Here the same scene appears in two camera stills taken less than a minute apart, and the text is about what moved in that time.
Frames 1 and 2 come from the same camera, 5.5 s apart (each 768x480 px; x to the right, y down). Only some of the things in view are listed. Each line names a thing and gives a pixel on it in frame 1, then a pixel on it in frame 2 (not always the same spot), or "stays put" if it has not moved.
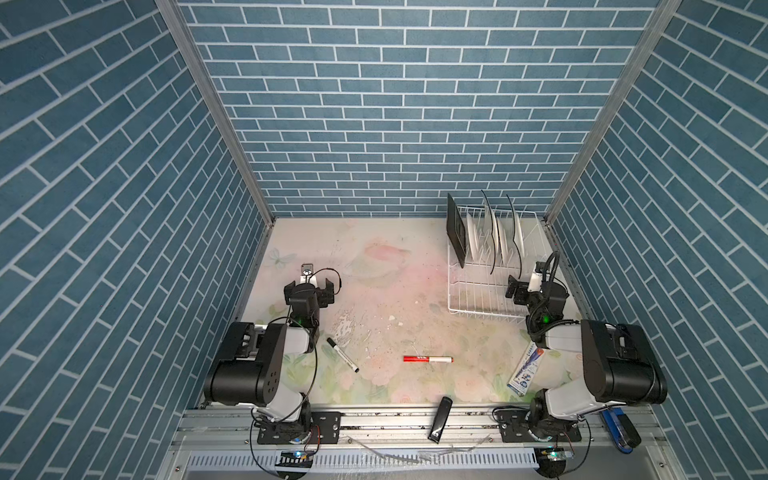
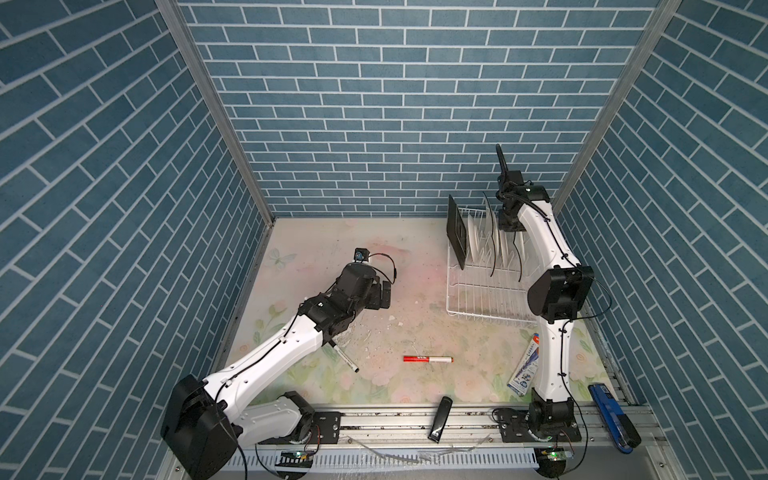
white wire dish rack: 486,247 stays put
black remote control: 440,419 stays put
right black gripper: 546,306 -> 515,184
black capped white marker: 343,355 stays put
